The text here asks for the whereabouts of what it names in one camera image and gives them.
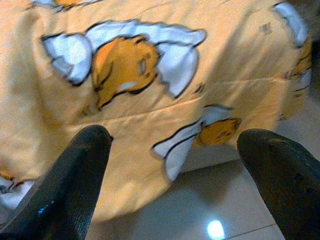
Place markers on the yellow cartoon egg blanket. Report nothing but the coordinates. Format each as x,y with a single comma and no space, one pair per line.
225,62

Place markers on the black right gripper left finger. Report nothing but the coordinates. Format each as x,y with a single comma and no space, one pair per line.
62,187

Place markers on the white quilted mattress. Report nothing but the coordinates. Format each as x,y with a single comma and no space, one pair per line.
12,200

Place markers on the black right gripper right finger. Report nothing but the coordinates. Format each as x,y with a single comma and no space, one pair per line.
287,180

